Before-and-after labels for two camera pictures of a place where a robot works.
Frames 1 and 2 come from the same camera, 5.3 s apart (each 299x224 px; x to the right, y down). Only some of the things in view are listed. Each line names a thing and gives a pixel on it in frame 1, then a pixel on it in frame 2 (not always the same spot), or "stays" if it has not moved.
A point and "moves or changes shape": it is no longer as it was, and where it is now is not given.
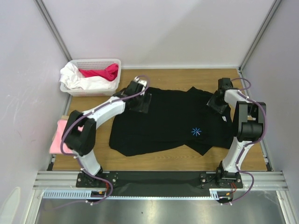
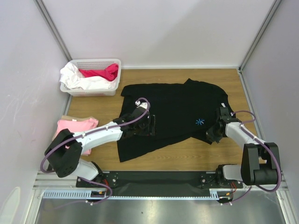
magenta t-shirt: (110, 73) stays
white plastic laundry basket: (92, 64) stays
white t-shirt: (71, 76) stays
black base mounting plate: (160, 181) stays
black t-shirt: (175, 119) moves or changes shape
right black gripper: (216, 104) -> (224, 112)
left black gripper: (143, 107) -> (150, 129)
